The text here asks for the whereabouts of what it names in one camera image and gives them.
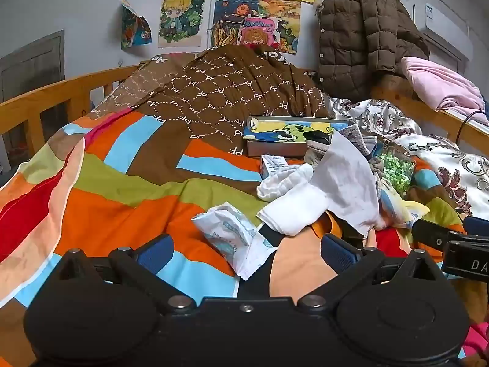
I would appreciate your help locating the grey fabric pouch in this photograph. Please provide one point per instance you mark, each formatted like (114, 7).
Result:
(357, 137)

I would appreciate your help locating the pink title girl drawing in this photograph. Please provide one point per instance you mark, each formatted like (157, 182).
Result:
(258, 32)

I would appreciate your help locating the yellow cartoon print cloth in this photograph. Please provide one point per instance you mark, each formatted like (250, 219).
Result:
(399, 206)

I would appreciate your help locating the orange landscape wall drawing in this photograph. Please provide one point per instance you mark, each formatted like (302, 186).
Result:
(279, 7)

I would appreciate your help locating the beige sock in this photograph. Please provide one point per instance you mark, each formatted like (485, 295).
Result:
(317, 153)

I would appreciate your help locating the brown patterned blanket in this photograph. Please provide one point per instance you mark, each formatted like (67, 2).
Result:
(229, 84)

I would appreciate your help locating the large white cloth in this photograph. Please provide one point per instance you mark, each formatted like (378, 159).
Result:
(344, 187)

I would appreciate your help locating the colourful striped quilt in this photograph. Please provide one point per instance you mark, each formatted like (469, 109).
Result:
(114, 198)

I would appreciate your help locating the white air conditioner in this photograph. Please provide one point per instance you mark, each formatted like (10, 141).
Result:
(445, 21)

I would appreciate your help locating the grey door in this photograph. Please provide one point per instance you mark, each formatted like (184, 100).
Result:
(34, 68)

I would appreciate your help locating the grey storage box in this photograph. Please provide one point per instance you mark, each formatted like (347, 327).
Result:
(282, 146)

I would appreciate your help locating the brown puffer jacket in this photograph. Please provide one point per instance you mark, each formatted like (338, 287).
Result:
(355, 34)

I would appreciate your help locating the jar of green paper stars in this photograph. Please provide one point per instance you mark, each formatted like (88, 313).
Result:
(398, 168)

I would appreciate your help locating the torn wall drawing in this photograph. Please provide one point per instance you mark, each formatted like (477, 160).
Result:
(133, 26)

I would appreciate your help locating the white terry sock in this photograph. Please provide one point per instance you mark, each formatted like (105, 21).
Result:
(284, 184)

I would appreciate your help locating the small white carton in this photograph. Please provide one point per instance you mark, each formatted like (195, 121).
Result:
(273, 166)

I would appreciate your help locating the cow wall drawing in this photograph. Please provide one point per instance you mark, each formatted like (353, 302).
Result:
(289, 36)

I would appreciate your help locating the blond character wall drawing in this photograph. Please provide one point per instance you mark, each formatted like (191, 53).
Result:
(180, 19)

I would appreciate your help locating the white printed wrapper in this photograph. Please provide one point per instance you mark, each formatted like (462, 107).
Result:
(255, 255)

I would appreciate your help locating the wooden bed frame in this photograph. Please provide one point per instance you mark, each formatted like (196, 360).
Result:
(38, 99)

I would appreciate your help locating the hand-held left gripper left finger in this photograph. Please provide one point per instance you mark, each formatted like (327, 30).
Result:
(156, 253)

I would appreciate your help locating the magenta cloth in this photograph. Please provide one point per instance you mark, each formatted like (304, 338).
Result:
(479, 337)

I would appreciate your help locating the white printed sock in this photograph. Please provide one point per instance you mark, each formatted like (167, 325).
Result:
(219, 229)

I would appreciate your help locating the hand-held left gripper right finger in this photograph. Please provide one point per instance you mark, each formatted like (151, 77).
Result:
(337, 254)

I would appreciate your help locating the pink cloth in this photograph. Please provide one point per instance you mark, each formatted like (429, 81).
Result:
(439, 80)

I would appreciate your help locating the black sock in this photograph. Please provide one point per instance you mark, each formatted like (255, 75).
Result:
(319, 137)

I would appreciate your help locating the white floral satin quilt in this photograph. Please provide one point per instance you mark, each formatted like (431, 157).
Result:
(443, 153)

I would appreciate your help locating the orange fish wall drawing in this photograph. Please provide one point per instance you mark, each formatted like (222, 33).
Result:
(231, 19)

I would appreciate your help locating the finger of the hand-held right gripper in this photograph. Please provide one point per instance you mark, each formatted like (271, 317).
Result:
(429, 234)
(477, 224)

